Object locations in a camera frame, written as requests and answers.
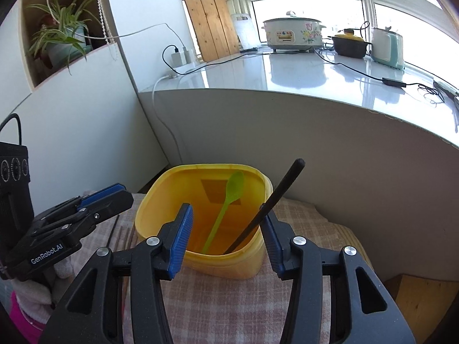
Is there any mint green kettle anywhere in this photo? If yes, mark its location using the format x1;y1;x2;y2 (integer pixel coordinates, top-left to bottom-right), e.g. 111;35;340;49
369;26;406;70

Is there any black adapter cable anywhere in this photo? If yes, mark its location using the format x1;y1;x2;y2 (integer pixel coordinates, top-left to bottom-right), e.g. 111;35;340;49
315;48;447;105

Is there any white power strip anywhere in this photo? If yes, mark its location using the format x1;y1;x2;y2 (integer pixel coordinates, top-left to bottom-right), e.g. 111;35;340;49
164;62;203;78

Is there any grey flat device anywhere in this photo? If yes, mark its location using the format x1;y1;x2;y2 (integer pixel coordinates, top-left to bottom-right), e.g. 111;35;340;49
433;79;459;105

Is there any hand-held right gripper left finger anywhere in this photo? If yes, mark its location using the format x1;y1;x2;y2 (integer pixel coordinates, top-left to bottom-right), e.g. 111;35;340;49
39;203;194;344

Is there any white bead chain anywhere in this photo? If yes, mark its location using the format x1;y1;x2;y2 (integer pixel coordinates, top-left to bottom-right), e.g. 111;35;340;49
90;0;120;63

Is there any thin white charger cable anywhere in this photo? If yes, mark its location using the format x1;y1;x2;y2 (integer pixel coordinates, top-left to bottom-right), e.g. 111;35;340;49
72;22;188;50

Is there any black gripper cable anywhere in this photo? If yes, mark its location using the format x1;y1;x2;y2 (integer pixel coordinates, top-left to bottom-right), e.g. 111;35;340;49
0;113;23;144

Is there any pink plaid cloth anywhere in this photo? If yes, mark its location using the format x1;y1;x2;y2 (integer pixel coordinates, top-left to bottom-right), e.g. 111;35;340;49
54;190;363;344

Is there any wooden plank board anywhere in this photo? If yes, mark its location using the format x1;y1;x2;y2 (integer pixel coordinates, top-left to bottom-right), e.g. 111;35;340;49
177;0;240;62

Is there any white cabinet with wooden niche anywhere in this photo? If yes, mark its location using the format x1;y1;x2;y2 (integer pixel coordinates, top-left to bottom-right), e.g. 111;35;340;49
0;0;187;201

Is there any green plastic spoon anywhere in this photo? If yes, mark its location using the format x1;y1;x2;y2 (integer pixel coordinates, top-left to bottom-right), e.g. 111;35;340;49
201;171;245;255

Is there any white cutting board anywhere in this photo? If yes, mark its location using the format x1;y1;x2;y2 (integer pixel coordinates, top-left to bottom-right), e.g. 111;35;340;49
230;13;261;51

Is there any floral electric cooker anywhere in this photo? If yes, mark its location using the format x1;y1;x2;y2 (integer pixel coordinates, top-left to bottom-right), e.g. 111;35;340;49
261;11;327;54

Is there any white wall charger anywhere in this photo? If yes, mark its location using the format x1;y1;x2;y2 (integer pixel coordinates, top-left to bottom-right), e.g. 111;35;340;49
170;46;193;67

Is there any potted spider plant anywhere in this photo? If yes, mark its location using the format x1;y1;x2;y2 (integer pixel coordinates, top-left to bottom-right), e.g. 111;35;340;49
27;0;120;76

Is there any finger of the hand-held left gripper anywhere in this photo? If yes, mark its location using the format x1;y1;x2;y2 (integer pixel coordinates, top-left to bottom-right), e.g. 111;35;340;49
30;191;134;239
34;183;126;232

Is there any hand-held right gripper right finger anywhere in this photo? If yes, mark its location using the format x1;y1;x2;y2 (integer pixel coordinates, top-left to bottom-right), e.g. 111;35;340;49
261;208;417;344

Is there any yellow plastic container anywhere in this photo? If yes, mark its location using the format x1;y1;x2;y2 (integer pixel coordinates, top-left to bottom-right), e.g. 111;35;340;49
134;164;274;279

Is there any black pot with yellow lid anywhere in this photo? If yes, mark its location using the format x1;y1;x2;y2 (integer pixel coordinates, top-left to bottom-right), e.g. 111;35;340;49
329;29;373;58

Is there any wooden stool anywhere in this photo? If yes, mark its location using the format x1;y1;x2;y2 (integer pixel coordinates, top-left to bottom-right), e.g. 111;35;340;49
384;274;453;344

